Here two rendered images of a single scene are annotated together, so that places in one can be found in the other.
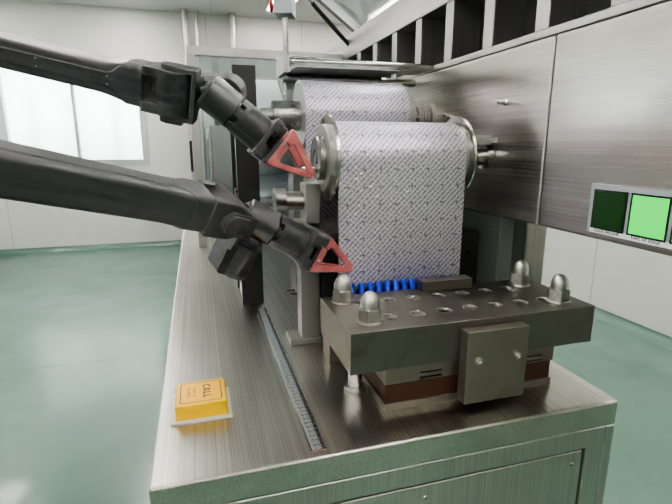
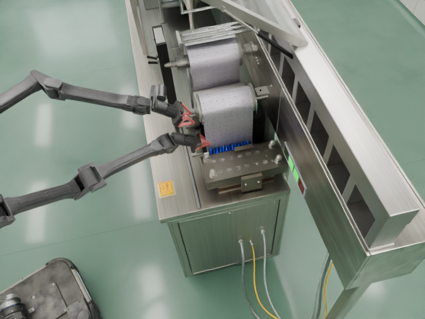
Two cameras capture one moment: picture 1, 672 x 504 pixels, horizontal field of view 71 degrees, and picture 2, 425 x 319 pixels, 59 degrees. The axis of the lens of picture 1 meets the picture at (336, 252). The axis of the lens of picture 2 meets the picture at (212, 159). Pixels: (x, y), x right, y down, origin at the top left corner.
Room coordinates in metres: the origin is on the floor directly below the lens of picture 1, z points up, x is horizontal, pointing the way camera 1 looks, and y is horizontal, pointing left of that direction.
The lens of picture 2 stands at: (-0.39, -0.20, 2.49)
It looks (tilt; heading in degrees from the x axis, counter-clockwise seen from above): 53 degrees down; 8
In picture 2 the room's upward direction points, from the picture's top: 6 degrees counter-clockwise
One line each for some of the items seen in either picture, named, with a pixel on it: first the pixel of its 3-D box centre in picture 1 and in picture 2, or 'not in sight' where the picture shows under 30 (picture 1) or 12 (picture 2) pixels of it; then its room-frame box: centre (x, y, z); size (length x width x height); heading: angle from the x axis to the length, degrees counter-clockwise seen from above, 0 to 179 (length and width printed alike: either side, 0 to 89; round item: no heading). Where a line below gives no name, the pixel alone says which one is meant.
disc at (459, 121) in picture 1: (454, 157); (252, 98); (0.91, -0.23, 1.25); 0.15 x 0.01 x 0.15; 16
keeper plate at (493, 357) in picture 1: (493, 362); (251, 183); (0.63, -0.23, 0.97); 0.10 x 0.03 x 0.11; 106
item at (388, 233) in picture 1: (402, 239); (229, 133); (0.81, -0.12, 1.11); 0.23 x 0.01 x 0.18; 106
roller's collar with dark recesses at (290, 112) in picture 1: (285, 115); (183, 62); (1.07, 0.11, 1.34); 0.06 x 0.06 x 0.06; 16
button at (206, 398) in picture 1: (201, 398); (166, 188); (0.62, 0.20, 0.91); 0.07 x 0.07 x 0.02; 16
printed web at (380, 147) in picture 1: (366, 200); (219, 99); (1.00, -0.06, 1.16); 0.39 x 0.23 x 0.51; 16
